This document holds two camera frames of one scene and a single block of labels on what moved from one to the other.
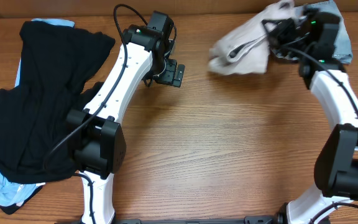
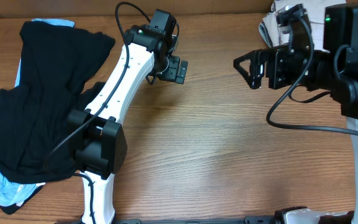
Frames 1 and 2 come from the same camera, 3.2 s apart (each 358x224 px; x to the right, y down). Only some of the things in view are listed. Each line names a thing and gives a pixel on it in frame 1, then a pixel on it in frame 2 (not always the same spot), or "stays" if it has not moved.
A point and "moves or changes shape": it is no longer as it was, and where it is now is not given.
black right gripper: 278,34 to 272,68
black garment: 31,137 stays
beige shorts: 245,51 moves or changes shape
